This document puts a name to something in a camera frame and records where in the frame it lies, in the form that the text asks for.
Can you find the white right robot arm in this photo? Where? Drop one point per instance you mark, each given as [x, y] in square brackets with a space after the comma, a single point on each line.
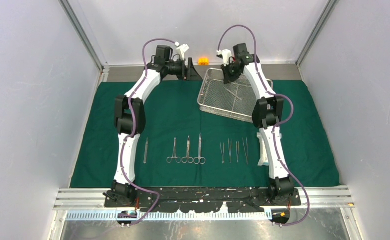
[266, 116]

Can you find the small steel scissors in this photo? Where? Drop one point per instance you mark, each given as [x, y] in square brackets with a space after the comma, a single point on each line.
[187, 159]

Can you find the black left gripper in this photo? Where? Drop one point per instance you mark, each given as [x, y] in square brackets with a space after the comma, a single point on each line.
[189, 73]

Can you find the steel scalpel handle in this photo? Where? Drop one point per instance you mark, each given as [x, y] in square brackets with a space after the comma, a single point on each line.
[235, 95]

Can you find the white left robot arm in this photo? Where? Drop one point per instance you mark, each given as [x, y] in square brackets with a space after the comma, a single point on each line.
[130, 119]

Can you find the steel ring-handled scissors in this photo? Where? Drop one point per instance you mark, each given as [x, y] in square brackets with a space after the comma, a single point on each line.
[199, 159]

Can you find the steel surgical forceps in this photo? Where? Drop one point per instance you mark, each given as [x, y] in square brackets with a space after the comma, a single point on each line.
[222, 150]

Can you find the green surgical drape cloth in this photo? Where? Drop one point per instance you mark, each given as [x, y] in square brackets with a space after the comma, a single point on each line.
[172, 112]

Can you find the metal mesh instrument tray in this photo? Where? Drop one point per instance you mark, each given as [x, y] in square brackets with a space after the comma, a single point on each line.
[228, 99]

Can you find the steel ring-handled hemostat clamp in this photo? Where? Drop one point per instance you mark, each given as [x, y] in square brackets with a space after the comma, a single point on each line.
[173, 157]

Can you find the yellow toy block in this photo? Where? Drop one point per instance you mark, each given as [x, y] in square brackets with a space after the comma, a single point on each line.
[203, 61]

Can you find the steel needle holder clamp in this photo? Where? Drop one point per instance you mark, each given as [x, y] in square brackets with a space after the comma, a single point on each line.
[237, 147]

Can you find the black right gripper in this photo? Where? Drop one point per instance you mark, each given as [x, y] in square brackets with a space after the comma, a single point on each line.
[228, 78]

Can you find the long steel probe rod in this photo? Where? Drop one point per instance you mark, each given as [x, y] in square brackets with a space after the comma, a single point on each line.
[145, 151]

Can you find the white sterile packet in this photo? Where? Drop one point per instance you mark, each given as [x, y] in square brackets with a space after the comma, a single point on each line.
[263, 160]

